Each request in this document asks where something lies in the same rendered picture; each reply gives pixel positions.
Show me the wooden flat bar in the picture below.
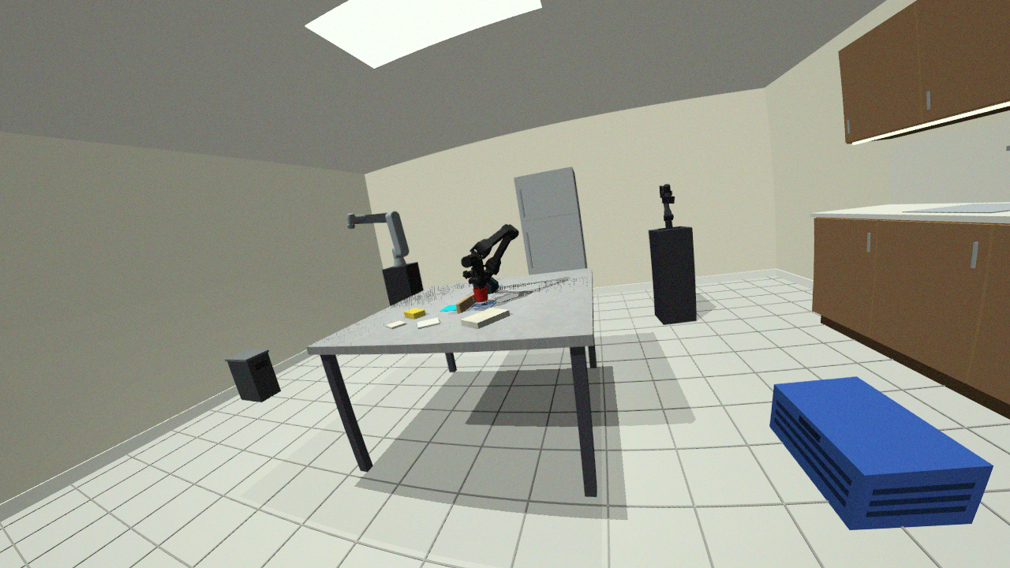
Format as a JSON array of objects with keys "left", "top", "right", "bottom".
[{"left": 456, "top": 293, "right": 477, "bottom": 313}]

